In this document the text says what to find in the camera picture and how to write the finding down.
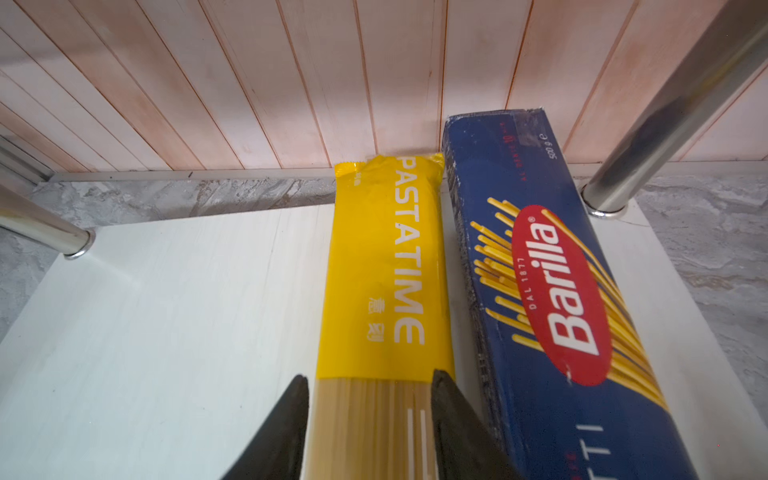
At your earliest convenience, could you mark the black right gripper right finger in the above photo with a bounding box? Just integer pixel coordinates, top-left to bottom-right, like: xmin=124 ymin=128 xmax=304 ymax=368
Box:
xmin=431 ymin=370 xmax=523 ymax=480

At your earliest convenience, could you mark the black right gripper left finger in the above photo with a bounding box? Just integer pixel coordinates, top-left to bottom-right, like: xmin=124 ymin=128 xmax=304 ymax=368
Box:
xmin=223 ymin=375 xmax=310 ymax=479

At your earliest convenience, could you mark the blue Barilla spaghetti box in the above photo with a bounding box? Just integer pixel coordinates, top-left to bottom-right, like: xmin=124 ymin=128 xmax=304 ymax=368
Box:
xmin=442 ymin=109 xmax=696 ymax=479

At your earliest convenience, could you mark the yellow pasta bag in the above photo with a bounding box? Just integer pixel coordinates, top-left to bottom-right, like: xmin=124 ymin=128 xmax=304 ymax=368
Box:
xmin=304 ymin=154 xmax=454 ymax=479

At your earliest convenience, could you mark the white two-tier shelf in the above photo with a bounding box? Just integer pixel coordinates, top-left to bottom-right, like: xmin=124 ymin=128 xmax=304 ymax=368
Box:
xmin=0 ymin=0 xmax=768 ymax=480

